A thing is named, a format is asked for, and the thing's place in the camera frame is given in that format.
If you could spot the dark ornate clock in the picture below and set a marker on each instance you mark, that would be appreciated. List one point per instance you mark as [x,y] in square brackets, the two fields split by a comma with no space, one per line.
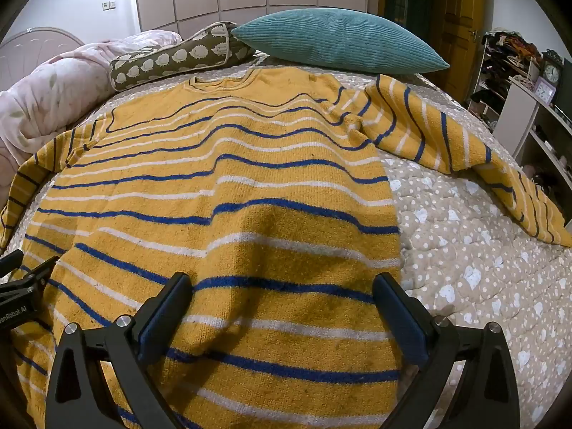
[553,71]

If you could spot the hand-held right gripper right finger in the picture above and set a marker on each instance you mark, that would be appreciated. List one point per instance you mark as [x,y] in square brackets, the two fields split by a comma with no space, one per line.
[403,324]

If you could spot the yellow striped sweater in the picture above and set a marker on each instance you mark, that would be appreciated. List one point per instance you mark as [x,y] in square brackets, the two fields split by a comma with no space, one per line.
[268,187]

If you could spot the beige dotted quilt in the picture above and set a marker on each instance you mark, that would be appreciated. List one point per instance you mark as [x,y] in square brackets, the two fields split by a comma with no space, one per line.
[469,254]

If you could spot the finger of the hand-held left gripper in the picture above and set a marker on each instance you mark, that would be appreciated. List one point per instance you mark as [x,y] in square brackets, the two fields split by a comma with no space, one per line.
[35,275]
[10,261]

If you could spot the wooden door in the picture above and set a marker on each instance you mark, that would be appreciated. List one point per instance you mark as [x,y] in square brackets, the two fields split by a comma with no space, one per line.
[460,9]

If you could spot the white shelf cabinet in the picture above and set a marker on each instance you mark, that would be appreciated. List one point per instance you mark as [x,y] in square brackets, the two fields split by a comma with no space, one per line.
[523,116]

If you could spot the olive patterned pillow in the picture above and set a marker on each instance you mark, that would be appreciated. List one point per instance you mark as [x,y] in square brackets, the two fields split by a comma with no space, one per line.
[178,56]

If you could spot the pink floral comforter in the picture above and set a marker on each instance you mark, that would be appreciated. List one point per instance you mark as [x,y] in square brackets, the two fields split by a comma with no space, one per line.
[44,89]

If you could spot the cluttered clothes rack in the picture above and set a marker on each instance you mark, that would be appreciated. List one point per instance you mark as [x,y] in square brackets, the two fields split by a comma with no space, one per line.
[505,58]

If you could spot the pink headboard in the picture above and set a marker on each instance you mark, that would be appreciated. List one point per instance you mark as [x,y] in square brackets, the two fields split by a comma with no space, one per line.
[27,42]

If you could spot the small pink clock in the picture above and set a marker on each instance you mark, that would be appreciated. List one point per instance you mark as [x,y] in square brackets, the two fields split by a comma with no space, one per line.
[545,89]

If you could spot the wall switch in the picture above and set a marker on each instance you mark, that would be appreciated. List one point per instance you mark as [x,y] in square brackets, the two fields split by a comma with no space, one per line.
[108,5]

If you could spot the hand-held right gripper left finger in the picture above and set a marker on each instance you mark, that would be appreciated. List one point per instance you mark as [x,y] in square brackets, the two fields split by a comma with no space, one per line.
[164,321]

